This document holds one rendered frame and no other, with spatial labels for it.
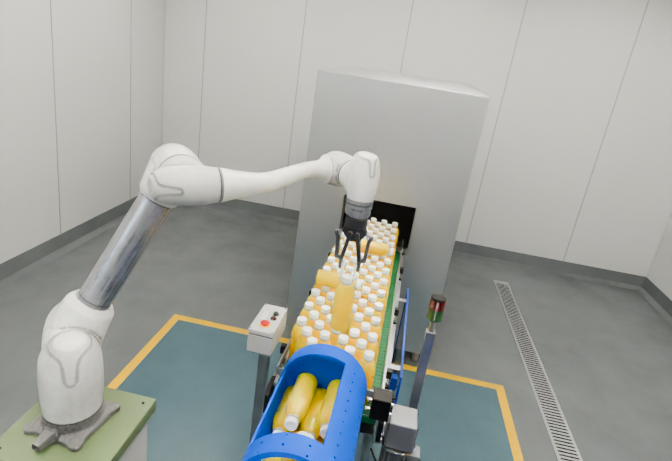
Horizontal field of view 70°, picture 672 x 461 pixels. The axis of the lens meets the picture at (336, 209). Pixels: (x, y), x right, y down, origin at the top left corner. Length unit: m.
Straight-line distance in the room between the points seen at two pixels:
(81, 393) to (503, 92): 5.00
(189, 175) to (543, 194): 5.04
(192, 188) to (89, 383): 0.60
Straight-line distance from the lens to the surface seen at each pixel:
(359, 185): 1.51
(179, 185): 1.31
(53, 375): 1.50
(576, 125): 5.89
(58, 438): 1.61
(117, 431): 1.62
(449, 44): 5.59
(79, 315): 1.62
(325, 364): 1.67
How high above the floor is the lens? 2.16
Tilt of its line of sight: 19 degrees down
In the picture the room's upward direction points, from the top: 9 degrees clockwise
